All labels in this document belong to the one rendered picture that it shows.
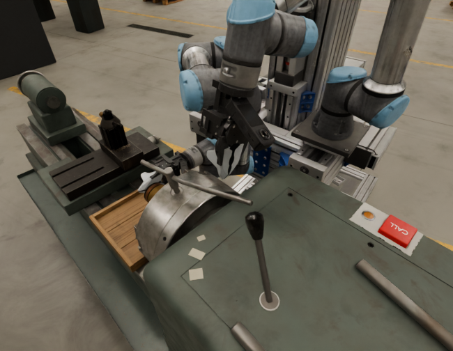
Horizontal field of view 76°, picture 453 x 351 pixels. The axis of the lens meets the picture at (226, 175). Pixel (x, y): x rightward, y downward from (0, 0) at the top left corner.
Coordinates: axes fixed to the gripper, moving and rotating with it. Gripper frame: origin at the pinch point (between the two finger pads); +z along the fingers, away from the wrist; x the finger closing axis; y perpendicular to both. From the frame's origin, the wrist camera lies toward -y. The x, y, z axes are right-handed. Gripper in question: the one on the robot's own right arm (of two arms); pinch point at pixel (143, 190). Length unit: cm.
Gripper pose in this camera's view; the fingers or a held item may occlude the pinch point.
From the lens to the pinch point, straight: 98.4
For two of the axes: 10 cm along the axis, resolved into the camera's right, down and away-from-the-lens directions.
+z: -7.2, 4.7, -5.2
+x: 0.0, -7.4, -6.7
